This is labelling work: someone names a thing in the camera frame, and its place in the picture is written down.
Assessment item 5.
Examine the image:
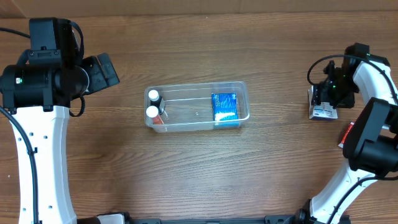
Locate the red bottle white cap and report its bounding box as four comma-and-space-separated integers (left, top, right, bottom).
146, 106, 164, 125

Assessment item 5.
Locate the white blue box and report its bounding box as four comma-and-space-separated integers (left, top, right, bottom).
308, 86, 338, 120

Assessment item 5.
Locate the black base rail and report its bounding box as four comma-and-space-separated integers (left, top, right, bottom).
77, 212, 351, 224

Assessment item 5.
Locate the dark bottle white cap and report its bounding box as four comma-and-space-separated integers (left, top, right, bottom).
148, 90, 165, 114

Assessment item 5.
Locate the red packet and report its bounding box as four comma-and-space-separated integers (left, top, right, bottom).
338, 121, 354, 148

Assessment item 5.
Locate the clear plastic container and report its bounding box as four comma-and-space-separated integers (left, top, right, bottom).
144, 81, 250, 133

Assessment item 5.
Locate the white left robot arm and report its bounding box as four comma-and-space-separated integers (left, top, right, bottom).
1, 17, 119, 223

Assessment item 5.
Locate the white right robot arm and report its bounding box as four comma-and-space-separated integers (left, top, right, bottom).
287, 43, 397, 223

